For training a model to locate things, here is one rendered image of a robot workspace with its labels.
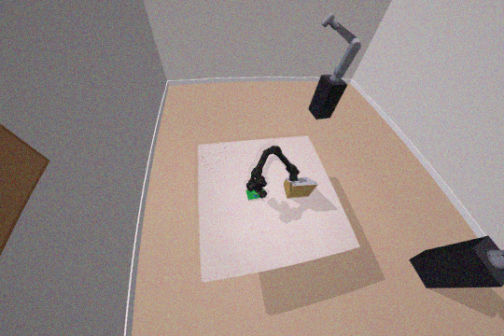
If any green circuit board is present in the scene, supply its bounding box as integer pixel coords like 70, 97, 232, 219
246, 189, 260, 200

